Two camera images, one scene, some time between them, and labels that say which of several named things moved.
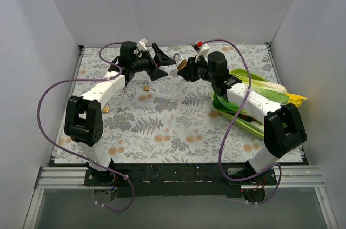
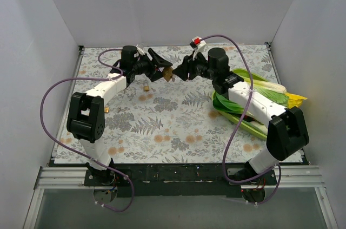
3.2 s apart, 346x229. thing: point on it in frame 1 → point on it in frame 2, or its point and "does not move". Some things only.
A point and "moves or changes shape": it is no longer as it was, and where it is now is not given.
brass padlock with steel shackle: x=106 y=110 does not move
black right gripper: x=192 y=68 does not move
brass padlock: x=184 y=63 moves or changes shape
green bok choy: x=228 y=109 does not move
